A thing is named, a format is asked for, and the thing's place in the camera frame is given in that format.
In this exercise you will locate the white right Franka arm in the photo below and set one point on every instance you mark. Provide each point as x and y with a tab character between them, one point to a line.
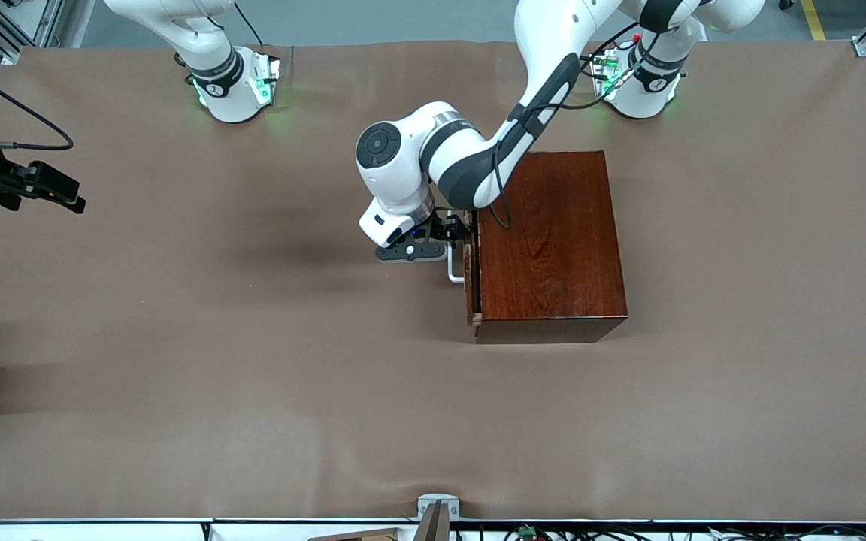
230	98

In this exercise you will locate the aluminium frame structure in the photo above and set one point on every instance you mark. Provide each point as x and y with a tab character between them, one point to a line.
34	22

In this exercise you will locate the dark red wooden cabinet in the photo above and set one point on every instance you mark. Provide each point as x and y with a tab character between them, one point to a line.
553	240

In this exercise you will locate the light wooden board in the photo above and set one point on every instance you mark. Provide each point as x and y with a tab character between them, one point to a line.
358	536

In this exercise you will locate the grey metal bracket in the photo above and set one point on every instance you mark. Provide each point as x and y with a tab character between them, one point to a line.
438	502

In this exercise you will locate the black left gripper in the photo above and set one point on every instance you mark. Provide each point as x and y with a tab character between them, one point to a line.
449	226

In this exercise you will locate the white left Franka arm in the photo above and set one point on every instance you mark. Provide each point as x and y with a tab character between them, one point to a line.
403	180

